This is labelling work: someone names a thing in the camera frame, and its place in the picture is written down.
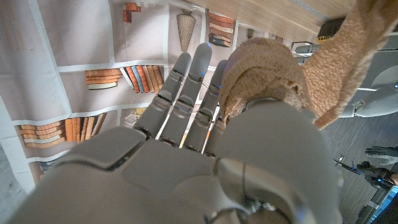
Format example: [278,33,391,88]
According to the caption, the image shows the beige nylon stocking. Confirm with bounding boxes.
[218,0,398,131]

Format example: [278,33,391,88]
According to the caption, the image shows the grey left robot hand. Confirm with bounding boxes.
[338,30,398,119]

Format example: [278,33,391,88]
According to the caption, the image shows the printed bookshelf backdrop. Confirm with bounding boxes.
[0,0,299,194]

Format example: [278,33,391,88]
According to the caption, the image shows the black gloved person hand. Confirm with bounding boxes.
[356,161,394,190]

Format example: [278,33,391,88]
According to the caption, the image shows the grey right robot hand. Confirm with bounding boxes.
[6,42,345,224]

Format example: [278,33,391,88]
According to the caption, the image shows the grey gloved person hand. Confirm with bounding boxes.
[365,146,398,166]

